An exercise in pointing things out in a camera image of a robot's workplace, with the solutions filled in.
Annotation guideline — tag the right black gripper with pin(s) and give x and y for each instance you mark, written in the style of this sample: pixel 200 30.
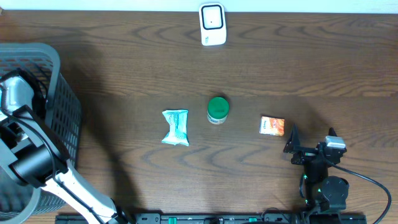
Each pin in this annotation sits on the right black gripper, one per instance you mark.
pixel 293 142

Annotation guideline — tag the small orange snack packet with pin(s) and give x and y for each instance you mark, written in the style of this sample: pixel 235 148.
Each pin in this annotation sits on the small orange snack packet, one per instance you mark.
pixel 272 126

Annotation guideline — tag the green lid jar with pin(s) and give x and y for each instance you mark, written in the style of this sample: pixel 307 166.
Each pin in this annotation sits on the green lid jar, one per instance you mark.
pixel 217 110

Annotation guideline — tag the teal white wipes packet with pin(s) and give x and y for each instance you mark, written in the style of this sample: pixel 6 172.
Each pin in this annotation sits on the teal white wipes packet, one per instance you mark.
pixel 177 120

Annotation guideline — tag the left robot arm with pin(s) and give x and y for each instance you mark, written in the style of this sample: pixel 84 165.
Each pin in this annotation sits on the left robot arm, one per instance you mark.
pixel 33 154

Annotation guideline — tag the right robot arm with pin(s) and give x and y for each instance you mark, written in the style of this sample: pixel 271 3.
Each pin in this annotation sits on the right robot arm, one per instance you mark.
pixel 324 194

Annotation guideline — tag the white barcode scanner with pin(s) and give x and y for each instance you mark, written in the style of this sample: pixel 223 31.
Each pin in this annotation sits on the white barcode scanner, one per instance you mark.
pixel 212 24

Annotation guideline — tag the grey plastic mesh basket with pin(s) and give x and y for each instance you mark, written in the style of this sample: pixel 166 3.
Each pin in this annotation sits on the grey plastic mesh basket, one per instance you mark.
pixel 63 116

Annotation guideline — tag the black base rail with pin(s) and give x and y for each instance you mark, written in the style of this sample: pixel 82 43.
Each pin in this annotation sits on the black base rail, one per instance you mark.
pixel 155 218

